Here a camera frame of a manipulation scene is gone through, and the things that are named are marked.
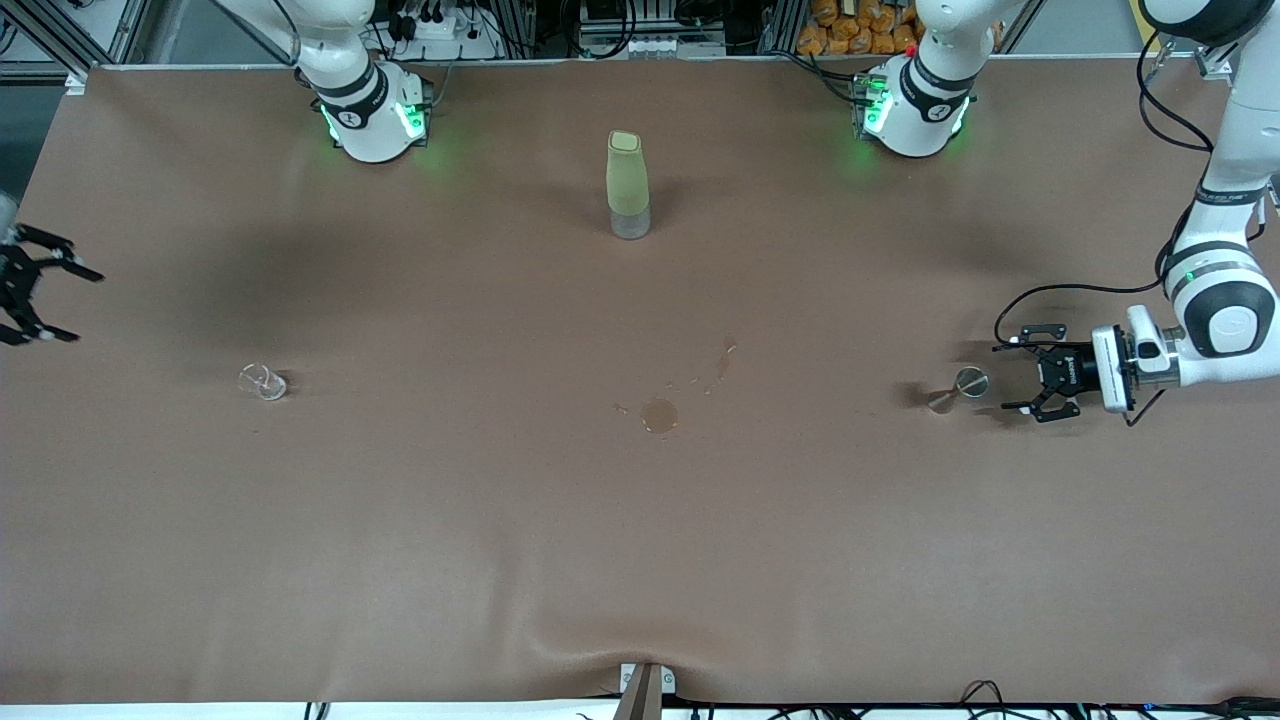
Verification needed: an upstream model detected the stainless steel double jigger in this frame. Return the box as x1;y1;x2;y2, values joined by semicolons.
927;367;990;415

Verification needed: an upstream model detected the small clear glass measuring cup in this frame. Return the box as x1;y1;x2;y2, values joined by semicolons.
239;363;288;402

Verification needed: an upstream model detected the green sleeved shaker bottle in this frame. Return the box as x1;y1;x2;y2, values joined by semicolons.
606;130;652;241

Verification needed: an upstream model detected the orange packets pile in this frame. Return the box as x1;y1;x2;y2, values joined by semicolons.
797;0;926;56

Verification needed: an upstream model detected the brown table cover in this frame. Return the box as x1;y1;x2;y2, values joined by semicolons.
0;58;1280;706

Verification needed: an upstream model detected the white power strip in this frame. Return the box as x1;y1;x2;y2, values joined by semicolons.
385;10;481;46

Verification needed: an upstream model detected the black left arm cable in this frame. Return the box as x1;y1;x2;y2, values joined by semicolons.
995;30;1216;428

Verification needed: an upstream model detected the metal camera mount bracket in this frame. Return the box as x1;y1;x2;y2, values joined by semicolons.
612;662;677;720

